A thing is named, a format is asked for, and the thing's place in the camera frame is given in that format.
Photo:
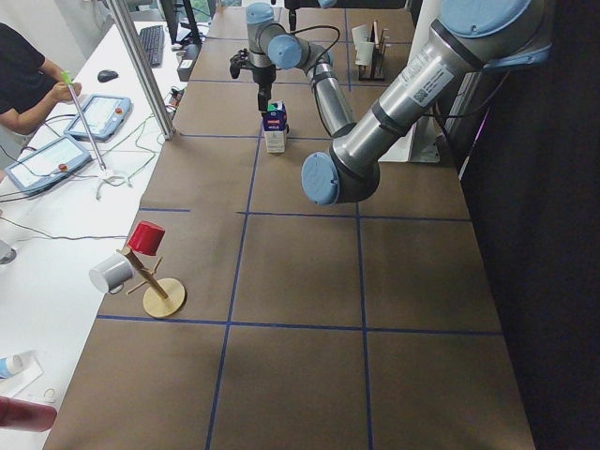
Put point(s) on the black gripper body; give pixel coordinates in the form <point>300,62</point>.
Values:
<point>263,78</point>

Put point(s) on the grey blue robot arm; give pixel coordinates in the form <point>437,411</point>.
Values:
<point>466,36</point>

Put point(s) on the wooden mug tree stand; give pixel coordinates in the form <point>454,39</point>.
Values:
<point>163,297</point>

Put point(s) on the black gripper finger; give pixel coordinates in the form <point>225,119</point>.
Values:
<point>263,97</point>

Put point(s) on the red bottle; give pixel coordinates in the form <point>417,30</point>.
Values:
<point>27,416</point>

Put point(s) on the white blue tube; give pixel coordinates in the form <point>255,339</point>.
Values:
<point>10,366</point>

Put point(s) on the blue Pascual milk carton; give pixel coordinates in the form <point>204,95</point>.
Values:
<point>275,127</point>

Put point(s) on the white HOME mug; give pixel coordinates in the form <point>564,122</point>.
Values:
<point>364,53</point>

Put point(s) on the aluminium frame post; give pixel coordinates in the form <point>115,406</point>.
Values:
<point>137,55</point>

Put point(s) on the black wire mug rack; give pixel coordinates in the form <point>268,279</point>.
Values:
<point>375,71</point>

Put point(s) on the black computer mouse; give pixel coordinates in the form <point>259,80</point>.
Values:
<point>106,75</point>

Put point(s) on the black keyboard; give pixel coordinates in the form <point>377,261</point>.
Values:
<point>152,40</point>

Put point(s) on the teach pendant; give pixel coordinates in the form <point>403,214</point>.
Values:
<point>105,114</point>
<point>48,165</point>

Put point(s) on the red cup on tree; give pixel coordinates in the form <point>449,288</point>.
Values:
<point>146,238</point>

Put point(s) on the person in black shirt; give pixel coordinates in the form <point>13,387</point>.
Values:
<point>31,84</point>

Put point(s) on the teach pendant far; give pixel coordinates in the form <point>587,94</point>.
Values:
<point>105,114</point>

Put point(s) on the white camera post base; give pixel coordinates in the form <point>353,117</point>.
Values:
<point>418,145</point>

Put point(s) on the grabber stick green handle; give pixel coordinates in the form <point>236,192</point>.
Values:
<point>79,129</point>

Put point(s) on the white ribbed mug left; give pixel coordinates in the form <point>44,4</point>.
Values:
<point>360,34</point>

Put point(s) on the teach pendant near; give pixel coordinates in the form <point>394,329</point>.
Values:
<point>48,165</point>

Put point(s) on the grey mug on tree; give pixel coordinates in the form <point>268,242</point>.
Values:
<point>110,275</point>

